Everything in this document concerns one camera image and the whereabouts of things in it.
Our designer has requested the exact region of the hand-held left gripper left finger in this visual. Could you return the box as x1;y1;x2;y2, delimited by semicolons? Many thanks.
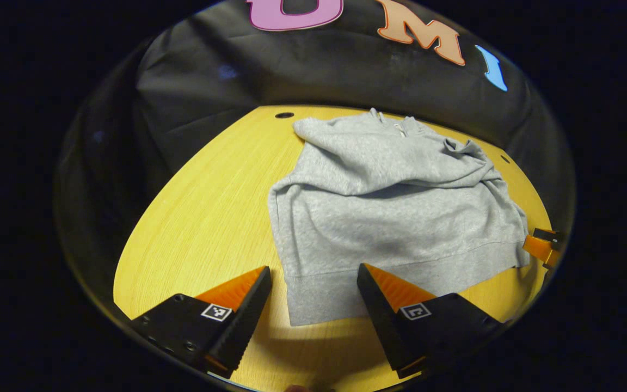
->
131;266;272;379

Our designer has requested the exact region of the black backdrop cloth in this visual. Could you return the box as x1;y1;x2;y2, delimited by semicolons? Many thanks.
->
55;0;575;262

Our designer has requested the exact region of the grey zip-neck sweatshirt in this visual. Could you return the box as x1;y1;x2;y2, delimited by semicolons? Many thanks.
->
267;108;530;326

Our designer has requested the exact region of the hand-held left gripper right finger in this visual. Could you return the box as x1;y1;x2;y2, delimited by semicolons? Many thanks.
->
357;263;505;379

